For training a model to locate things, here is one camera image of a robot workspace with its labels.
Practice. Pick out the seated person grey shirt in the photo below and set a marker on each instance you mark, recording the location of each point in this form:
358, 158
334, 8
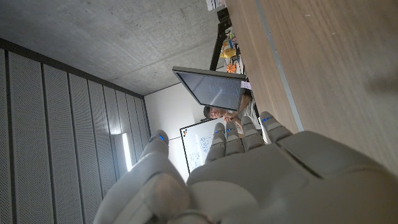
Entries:
248, 109

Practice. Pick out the whiteboard with black frame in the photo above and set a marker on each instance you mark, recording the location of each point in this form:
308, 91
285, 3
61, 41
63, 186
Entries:
197, 146

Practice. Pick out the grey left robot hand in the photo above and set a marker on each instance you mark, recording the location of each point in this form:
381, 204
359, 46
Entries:
264, 186

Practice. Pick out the black computer monitor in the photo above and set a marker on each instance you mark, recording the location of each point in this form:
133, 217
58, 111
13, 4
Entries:
214, 90

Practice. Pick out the orange basketball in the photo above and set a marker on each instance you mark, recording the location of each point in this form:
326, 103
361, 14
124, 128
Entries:
231, 68

